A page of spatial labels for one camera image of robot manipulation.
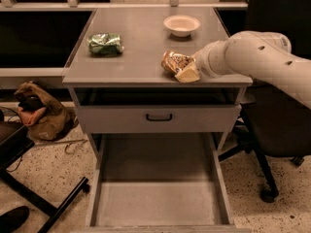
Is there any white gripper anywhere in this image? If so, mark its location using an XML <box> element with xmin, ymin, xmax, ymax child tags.
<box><xmin>175</xmin><ymin>48</ymin><xmax>216</xmax><ymax>83</ymax></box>

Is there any crushed orange can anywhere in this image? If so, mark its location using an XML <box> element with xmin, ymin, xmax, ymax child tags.
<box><xmin>161</xmin><ymin>50</ymin><xmax>194</xmax><ymax>74</ymax></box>

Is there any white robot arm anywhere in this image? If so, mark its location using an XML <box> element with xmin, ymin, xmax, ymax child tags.
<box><xmin>176</xmin><ymin>31</ymin><xmax>311</xmax><ymax>108</ymax></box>

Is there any closed grey top drawer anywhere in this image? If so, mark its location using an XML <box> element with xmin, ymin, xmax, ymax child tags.
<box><xmin>76</xmin><ymin>105</ymin><xmax>241</xmax><ymax>134</ymax></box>

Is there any grey drawer cabinet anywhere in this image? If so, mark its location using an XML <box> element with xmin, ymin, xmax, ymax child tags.
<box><xmin>63</xmin><ymin>6</ymin><xmax>252</xmax><ymax>149</ymax></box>

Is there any open grey middle drawer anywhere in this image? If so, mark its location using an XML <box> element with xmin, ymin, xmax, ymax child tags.
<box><xmin>72</xmin><ymin>133</ymin><xmax>251</xmax><ymax>233</ymax></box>

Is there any white bowl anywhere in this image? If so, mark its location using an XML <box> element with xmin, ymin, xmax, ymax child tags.
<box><xmin>163</xmin><ymin>16</ymin><xmax>200</xmax><ymax>37</ymax></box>

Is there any black office chair right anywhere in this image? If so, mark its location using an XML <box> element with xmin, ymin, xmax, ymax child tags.
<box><xmin>219</xmin><ymin>0</ymin><xmax>311</xmax><ymax>203</ymax></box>

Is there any brown bag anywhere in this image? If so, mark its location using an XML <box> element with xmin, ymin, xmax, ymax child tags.
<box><xmin>14</xmin><ymin>82</ymin><xmax>74</xmax><ymax>141</ymax></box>

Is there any black chair base left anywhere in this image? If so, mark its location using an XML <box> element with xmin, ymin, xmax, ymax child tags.
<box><xmin>0</xmin><ymin>127</ymin><xmax>93</xmax><ymax>233</ymax></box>

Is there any black shoe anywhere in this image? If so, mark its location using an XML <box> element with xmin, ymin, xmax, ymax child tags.
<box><xmin>0</xmin><ymin>206</ymin><xmax>30</xmax><ymax>233</ymax></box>

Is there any black drawer handle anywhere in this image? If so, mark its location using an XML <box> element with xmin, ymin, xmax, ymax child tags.
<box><xmin>145</xmin><ymin>114</ymin><xmax>173</xmax><ymax>122</ymax></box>

